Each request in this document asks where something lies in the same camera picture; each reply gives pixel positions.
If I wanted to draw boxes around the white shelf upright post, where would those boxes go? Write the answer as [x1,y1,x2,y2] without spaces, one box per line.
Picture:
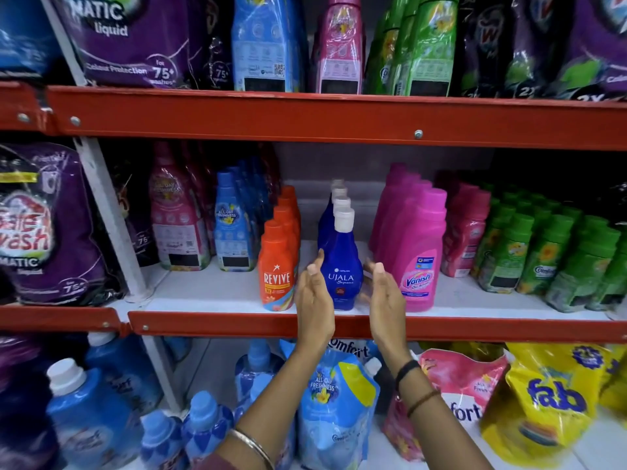
[38,0,184,414]

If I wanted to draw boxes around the brown thread wrist band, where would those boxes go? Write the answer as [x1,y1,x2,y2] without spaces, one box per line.
[407,389,442,418]

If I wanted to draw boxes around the light blue softener bottle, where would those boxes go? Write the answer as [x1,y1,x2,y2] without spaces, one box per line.
[231,0,308,93]

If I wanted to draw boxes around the pink softener refill pouch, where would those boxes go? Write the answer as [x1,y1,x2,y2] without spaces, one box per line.
[383,347,511,463]

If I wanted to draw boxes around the person's right hand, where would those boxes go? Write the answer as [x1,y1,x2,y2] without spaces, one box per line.
[364,260,410,361]

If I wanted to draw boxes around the long red shelf beam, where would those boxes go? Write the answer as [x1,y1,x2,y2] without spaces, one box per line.
[45,85,627,152]
[127,310,627,344]

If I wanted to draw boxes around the small blue patterned bottle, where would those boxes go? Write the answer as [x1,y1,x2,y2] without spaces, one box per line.
[181,390,235,463]
[139,410,191,470]
[234,339,286,416]

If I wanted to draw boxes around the large blue white-capped jug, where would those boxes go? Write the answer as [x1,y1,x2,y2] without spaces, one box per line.
[45,357,144,470]
[84,332,165,414]

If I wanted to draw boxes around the row of light blue softener bottles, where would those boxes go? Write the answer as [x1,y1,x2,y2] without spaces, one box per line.
[214,159,276,273]

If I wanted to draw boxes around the dark detergent pouch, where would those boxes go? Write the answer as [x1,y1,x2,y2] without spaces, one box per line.
[110,142,160,268]
[505,0,571,100]
[196,0,235,91]
[458,0,517,98]

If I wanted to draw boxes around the rows of green softener bottles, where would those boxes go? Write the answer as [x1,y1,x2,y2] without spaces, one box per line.
[470,183,627,314]

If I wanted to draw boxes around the purple bottle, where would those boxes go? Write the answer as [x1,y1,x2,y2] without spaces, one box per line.
[0,337,64,470]

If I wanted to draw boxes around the light blue softener refill pouch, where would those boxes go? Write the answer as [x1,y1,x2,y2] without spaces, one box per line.
[280,337,383,470]

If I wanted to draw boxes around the purple detergent pouch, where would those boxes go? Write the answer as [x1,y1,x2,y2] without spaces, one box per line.
[48,0,209,89]
[0,142,124,307]
[549,0,627,102]

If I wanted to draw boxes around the pink stain remover bottle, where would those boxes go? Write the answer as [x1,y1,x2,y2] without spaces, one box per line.
[368,163,408,255]
[372,171,423,270]
[379,179,435,289]
[391,188,448,313]

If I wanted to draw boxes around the person's left hand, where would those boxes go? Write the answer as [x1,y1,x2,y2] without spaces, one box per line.
[294,249,336,351]

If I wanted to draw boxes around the silver bangle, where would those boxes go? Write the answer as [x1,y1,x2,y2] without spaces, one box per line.
[229,428,276,470]

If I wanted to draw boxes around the black wrist band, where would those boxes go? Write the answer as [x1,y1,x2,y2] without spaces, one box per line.
[395,359,422,388]

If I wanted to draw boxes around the pink fabric softener bottle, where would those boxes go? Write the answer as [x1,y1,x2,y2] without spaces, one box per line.
[440,190,491,279]
[443,183,482,226]
[313,0,366,95]
[180,142,217,257]
[149,142,212,273]

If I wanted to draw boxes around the green softener bottle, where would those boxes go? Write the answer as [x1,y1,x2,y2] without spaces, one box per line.
[365,7,398,96]
[387,0,417,96]
[404,0,461,98]

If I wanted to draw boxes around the short red shelf beam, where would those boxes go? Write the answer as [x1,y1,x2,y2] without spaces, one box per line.
[0,305,129,337]
[0,81,52,133]

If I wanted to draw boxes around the blue detergent pouch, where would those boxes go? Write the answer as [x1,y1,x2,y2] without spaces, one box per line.
[0,0,62,80]

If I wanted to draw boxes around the yellow detergent pouch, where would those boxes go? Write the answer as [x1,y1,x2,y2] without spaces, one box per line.
[479,342,615,469]
[597,344,627,417]

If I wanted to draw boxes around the white shelf board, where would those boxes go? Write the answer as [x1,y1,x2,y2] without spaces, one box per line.
[139,239,627,322]

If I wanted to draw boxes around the person's left forearm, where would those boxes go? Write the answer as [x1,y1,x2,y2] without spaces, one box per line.
[208,340,339,470]

